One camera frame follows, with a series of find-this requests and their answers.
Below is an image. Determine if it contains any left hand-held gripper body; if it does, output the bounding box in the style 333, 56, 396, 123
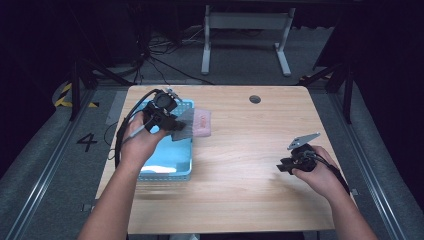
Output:
142, 87, 184, 133

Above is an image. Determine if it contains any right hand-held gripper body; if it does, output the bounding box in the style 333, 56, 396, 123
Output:
286, 132, 322, 173

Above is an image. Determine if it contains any teal sock labelled pink cuff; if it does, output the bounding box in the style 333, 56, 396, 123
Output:
170, 107, 213, 142

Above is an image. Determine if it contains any light blue plastic basket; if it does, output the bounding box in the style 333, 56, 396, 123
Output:
137, 98, 195, 183

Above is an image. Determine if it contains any person's right hand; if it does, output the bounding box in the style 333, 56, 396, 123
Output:
291, 145, 342, 202

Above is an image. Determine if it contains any person's left hand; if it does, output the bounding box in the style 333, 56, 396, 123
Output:
119, 111, 168, 172

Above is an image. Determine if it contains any black metal stand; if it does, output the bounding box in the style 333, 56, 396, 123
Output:
299, 60, 355, 125
68, 57, 135, 122

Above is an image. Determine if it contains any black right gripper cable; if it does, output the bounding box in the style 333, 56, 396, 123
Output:
308, 150, 352, 196

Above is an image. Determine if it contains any thin black floor cable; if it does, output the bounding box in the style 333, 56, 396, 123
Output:
103, 121, 120, 161

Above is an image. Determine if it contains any bundle of black floor cables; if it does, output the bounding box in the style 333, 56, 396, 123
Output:
132, 25, 215, 86

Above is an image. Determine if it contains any metal floor rail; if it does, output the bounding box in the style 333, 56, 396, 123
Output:
328, 91, 409, 240
5, 89, 98, 240

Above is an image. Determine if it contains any white metal desk frame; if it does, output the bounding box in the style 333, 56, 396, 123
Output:
200, 4, 297, 78

